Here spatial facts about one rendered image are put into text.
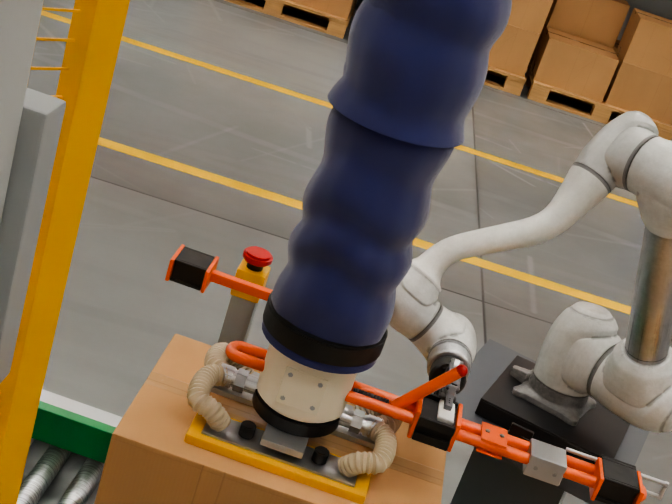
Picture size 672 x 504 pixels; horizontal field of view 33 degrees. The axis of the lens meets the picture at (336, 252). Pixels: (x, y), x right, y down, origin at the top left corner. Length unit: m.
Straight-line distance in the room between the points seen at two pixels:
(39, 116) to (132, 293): 3.46
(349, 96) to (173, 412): 0.69
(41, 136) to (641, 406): 1.98
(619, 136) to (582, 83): 6.87
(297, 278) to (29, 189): 0.96
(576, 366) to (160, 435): 1.18
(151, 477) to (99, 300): 2.34
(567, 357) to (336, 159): 1.17
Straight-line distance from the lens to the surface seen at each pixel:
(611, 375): 2.77
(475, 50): 1.79
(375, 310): 1.95
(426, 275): 2.33
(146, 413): 2.11
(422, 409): 2.10
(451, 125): 1.83
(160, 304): 4.43
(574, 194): 2.45
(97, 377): 3.92
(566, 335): 2.85
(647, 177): 2.41
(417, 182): 1.85
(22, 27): 0.96
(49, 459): 2.61
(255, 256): 2.57
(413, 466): 2.21
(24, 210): 1.05
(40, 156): 1.03
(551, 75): 9.31
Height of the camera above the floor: 2.13
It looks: 24 degrees down
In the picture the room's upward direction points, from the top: 18 degrees clockwise
